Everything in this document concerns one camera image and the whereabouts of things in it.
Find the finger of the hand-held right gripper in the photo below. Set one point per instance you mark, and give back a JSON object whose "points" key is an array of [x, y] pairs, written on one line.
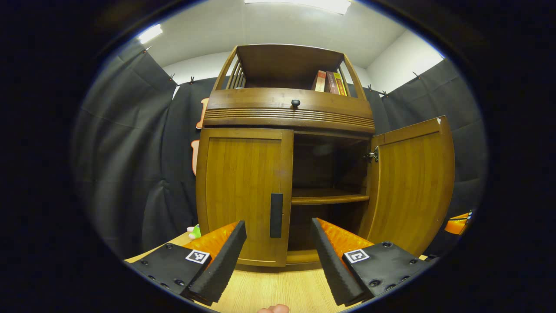
{"points": [[456, 226]]}

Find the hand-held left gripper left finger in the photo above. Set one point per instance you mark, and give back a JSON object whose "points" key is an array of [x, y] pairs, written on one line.
{"points": [[221, 265]]}

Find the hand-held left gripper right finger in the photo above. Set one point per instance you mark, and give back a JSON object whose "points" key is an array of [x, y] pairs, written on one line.
{"points": [[332, 269]]}

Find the wooden shoe cabinet door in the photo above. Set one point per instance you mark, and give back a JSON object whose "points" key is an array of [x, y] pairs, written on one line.
{"points": [[239, 182], [412, 187]]}

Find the wooden double-door shoe cabinet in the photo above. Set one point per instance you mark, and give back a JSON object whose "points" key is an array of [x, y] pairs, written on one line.
{"points": [[325, 198]]}

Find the metal door hinge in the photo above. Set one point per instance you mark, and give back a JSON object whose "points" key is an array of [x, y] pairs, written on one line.
{"points": [[372, 155]]}

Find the wooden cabinet drawer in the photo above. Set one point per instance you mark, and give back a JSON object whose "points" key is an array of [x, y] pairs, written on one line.
{"points": [[260, 104]]}

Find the green plush toy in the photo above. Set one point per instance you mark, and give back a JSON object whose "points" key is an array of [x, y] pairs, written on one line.
{"points": [[195, 232]]}

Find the black backdrop cloth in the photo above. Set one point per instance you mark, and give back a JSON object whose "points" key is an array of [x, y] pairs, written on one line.
{"points": [[130, 152]]}

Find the black round drawer knob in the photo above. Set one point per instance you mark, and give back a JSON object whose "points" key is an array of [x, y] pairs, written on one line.
{"points": [[296, 103]]}

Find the yellow spine book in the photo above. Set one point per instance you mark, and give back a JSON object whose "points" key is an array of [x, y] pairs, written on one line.
{"points": [[340, 84]]}

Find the dark brown book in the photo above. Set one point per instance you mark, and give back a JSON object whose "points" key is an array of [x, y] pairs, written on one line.
{"points": [[331, 82]]}

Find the ceiling strip light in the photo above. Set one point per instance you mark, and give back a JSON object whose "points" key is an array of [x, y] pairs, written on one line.
{"points": [[150, 33]]}

